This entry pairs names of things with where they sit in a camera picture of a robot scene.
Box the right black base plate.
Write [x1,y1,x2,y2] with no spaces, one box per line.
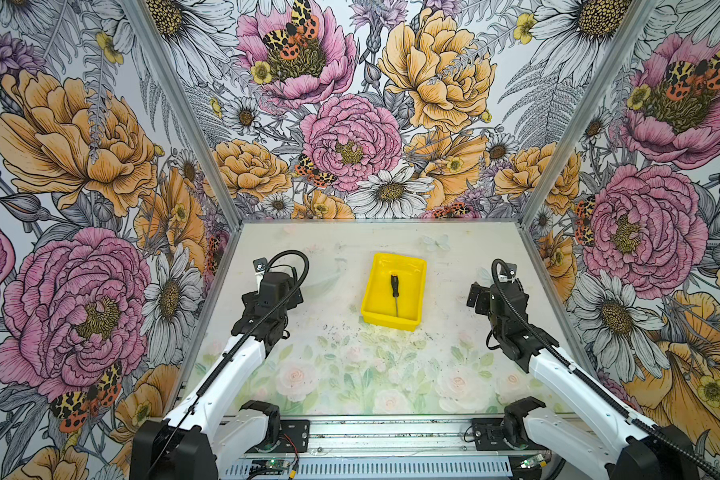
[470,417,514,452]

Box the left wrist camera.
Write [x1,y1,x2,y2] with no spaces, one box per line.
[253,257,269,289]

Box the yellow plastic bin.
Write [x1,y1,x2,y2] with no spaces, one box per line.
[361,252,427,332]

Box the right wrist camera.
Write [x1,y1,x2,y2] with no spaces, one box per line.
[496,261,517,283]

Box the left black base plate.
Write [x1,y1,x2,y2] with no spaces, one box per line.
[260,419,311,454]

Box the aluminium front rail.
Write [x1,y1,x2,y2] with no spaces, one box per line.
[221,414,584,479]

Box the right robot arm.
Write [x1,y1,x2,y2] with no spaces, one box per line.
[466,281,703,479]

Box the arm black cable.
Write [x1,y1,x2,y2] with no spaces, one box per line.
[146,249,311,475]
[485,258,720,480]

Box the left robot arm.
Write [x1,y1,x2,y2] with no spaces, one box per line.
[129,271,307,479]

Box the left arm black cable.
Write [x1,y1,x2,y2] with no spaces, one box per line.
[146,249,311,475]

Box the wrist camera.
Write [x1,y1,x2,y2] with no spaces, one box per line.
[496,261,517,283]
[253,257,269,289]

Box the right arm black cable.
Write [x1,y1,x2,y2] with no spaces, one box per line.
[485,258,720,480]

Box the black handled screwdriver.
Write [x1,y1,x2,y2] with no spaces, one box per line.
[390,274,400,316]

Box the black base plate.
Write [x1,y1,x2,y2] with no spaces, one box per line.
[470,417,514,452]
[260,419,311,454]

